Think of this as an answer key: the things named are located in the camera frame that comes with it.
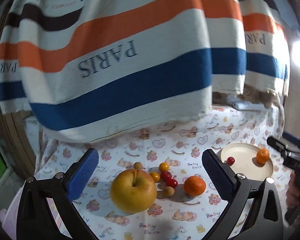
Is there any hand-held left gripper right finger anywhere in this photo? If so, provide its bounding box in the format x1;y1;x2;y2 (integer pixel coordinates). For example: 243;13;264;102
202;149;284;240

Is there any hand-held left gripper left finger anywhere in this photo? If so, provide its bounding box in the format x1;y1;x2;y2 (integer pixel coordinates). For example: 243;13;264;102
16;148;100;240

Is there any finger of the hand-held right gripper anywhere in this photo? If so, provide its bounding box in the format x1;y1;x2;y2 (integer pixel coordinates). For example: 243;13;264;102
267;136;300;155
282;131;300;148

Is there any orange tangerine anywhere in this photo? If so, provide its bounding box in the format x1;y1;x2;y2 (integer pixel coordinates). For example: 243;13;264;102
256;148;270;165
184;175;206;196

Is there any cream ceramic plate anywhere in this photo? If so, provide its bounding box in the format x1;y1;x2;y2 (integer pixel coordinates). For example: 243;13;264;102
220;142;275;181

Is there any large yellow apple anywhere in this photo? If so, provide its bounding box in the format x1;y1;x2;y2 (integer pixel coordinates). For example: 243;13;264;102
110;169;157;214

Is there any person's right hand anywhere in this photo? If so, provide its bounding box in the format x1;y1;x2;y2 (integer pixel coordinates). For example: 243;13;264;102
286;171;300;209

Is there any white remote control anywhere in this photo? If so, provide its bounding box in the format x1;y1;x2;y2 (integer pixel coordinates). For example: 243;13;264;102
226;101;265;110

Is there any bear print blanket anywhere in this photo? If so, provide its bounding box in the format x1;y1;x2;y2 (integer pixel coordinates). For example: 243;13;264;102
35;90;298;240

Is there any pink cloth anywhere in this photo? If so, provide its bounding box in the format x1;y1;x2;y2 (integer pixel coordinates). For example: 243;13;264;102
0;200;18;238

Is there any striped towel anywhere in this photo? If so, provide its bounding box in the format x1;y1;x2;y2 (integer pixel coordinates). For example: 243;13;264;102
0;0;290;144

